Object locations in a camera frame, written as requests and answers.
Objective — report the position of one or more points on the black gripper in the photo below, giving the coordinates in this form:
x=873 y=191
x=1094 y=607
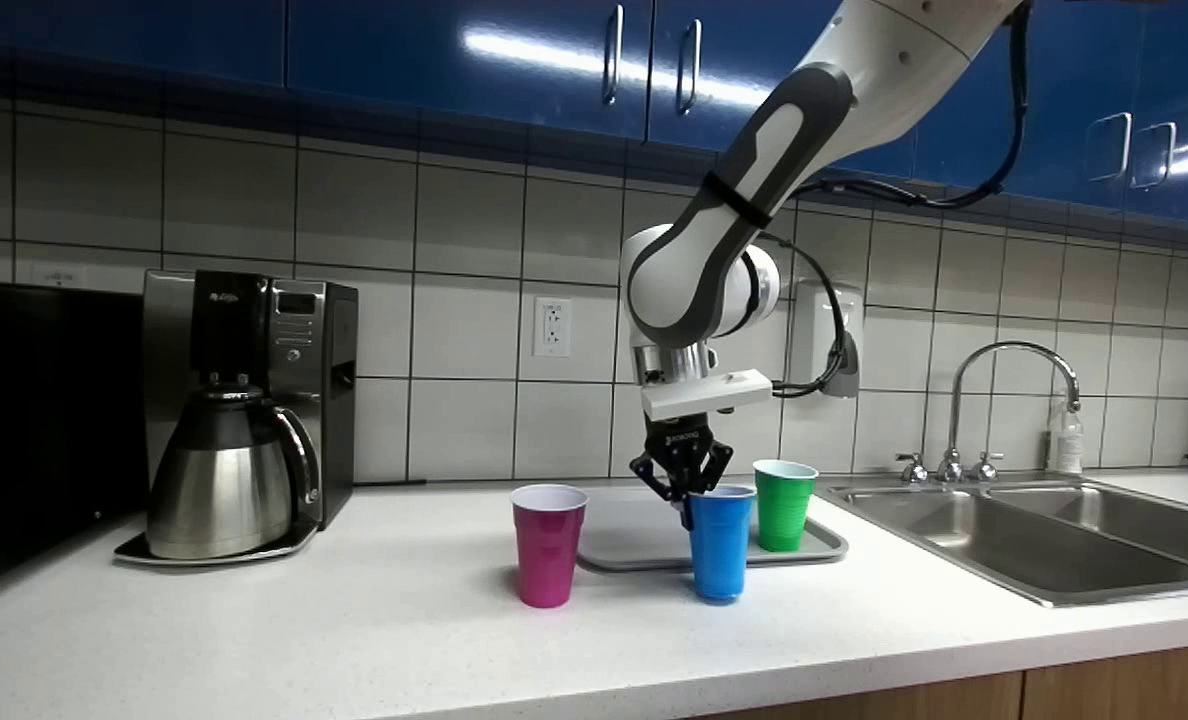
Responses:
x=678 y=437

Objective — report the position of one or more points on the blue plastic cup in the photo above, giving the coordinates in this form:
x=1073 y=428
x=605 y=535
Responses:
x=723 y=555

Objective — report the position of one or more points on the green plastic cup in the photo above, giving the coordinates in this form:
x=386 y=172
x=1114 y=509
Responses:
x=784 y=514

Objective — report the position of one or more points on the magenta plastic cup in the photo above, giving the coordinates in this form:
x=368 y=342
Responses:
x=551 y=546

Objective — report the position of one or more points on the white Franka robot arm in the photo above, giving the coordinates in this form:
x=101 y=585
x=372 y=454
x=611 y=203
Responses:
x=807 y=120

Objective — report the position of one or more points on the grey plastic tray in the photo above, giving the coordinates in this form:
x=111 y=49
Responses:
x=634 y=540

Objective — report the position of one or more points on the chrome gooseneck faucet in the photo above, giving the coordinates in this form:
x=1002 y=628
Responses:
x=1006 y=345

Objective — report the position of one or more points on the stainless steel double sink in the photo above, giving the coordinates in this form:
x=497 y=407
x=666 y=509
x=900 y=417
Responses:
x=1056 y=540

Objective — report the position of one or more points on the white soap bottle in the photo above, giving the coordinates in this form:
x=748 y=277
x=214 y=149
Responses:
x=1066 y=442

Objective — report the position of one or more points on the wooden lower cabinets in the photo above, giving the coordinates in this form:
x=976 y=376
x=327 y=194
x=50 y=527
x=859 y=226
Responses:
x=1019 y=690

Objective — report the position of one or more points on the stainless steel carafe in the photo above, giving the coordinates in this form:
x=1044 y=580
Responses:
x=225 y=480

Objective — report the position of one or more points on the blue upper cabinets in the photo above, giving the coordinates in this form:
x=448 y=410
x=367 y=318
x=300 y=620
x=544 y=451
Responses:
x=285 y=46

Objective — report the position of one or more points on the black microwave oven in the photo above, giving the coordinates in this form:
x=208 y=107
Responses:
x=35 y=426

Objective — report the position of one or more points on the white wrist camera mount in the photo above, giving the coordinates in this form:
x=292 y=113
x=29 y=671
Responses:
x=704 y=393

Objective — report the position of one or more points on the white wall soap dispenser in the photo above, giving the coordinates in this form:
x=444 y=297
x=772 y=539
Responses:
x=807 y=335

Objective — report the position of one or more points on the white wall outlet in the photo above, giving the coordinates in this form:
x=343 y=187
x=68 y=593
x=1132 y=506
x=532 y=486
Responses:
x=555 y=324

